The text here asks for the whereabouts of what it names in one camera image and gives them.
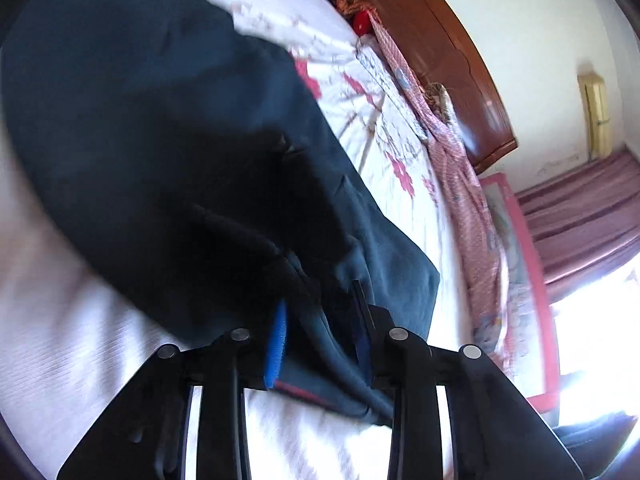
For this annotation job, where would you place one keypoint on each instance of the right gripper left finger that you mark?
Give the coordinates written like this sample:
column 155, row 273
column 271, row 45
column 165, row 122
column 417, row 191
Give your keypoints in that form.
column 182, row 415

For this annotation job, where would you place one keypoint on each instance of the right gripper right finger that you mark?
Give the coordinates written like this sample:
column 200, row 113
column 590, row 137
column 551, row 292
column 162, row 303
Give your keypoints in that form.
column 495, row 432

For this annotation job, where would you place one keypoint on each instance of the dark navy pants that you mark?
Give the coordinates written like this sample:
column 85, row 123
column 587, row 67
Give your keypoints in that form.
column 193, row 169

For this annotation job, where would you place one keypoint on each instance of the white floral bed sheet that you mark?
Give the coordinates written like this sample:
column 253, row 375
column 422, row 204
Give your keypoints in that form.
column 70, row 341

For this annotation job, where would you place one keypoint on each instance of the mauve striped curtain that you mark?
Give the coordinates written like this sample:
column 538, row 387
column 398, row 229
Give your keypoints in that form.
column 584, row 224

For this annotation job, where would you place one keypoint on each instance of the pink patterned blanket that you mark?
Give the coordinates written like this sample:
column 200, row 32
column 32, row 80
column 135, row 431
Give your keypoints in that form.
column 482, row 255

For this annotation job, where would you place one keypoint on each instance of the wooden headboard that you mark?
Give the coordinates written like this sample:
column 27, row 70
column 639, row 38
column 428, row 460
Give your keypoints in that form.
column 439, row 49

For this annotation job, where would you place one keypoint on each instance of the red pillow item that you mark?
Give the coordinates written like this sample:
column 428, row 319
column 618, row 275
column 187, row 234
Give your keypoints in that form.
column 361, row 23

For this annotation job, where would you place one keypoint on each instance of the pink bed guard rail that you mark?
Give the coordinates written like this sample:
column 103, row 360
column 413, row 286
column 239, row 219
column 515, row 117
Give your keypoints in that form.
column 531, row 357

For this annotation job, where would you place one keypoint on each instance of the yellow wall pipe cover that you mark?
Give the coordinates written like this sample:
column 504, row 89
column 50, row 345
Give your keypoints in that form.
column 598, row 119

